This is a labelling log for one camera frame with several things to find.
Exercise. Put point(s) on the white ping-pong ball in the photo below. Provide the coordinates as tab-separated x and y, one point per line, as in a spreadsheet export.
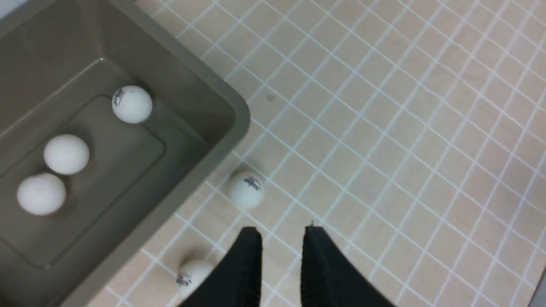
41	194
191	275
66	154
132	104
245	190

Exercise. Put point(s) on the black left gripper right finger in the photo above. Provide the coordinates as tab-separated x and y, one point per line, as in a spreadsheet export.
328	279

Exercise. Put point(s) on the olive green plastic bin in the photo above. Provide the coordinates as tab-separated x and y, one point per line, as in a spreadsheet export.
61	63

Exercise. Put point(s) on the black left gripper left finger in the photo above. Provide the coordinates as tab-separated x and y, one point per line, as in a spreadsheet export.
236	281

